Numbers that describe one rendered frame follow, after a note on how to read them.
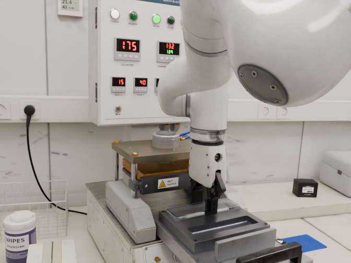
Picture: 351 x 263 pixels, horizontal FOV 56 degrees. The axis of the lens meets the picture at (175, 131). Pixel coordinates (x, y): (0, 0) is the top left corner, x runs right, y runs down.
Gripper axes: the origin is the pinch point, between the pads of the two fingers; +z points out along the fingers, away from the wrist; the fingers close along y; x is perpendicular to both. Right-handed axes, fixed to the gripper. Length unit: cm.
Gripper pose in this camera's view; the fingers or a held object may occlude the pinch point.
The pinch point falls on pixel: (203, 202)
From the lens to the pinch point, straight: 82.6
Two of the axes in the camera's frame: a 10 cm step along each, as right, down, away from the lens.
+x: -8.8, 0.5, -4.7
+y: -4.7, -1.8, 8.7
